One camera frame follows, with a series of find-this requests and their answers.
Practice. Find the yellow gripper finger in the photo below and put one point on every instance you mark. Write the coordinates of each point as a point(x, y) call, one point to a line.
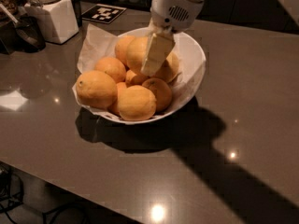
point(158, 47)

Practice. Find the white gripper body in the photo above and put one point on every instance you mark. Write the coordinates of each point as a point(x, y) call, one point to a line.
point(172, 10)

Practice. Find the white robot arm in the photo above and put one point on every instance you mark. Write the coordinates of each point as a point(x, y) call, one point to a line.
point(270, 15)

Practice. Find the white bowl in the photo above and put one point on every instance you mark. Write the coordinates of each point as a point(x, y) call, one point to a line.
point(197, 64)

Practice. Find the small inner centre orange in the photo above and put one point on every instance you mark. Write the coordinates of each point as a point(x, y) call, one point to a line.
point(134, 79)

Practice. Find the small hidden middle orange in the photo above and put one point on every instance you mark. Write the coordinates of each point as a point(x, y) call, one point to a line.
point(114, 108)

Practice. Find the large front left orange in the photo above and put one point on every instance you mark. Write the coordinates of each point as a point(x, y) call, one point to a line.
point(96, 89)

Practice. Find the white paper liner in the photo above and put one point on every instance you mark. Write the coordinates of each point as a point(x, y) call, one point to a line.
point(99, 43)

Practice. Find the black white marker card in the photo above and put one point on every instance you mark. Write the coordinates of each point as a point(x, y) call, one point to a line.
point(102, 13)

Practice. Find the dark bottle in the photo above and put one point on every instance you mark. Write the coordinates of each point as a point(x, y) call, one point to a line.
point(77, 9)

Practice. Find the white square jar base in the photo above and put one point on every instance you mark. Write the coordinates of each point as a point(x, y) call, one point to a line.
point(57, 22)

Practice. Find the black kitchen appliance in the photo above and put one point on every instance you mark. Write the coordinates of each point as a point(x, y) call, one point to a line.
point(28, 31)

